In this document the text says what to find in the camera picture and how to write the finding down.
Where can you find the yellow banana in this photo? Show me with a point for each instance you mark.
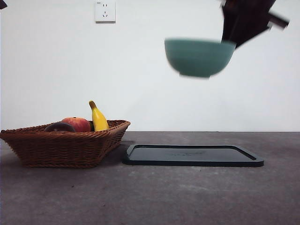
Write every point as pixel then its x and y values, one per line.
pixel 99 119

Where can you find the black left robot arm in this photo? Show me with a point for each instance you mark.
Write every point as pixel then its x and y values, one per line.
pixel 2 3

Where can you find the dark red plum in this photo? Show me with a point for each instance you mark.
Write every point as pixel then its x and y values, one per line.
pixel 60 128

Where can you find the brown wicker basket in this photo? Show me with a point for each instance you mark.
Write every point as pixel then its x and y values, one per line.
pixel 58 150

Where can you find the teal ceramic bowl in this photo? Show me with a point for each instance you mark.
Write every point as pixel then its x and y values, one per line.
pixel 199 58

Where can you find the dark rectangular tray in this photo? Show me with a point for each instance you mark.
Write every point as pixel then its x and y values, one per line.
pixel 187 161

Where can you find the white wall socket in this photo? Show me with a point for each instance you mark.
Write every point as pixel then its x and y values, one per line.
pixel 105 11

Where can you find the red orange peach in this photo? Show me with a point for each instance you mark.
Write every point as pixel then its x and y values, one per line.
pixel 79 123

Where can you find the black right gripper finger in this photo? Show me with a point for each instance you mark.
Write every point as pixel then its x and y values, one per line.
pixel 248 28
pixel 229 25

